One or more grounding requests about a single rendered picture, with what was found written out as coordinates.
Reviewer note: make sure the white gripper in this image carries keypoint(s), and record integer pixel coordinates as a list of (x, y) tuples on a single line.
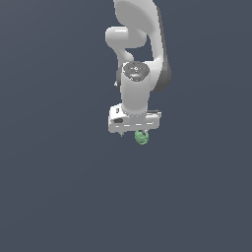
[(131, 122)]

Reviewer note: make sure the small green object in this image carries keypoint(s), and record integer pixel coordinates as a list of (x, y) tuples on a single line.
[(142, 138)]

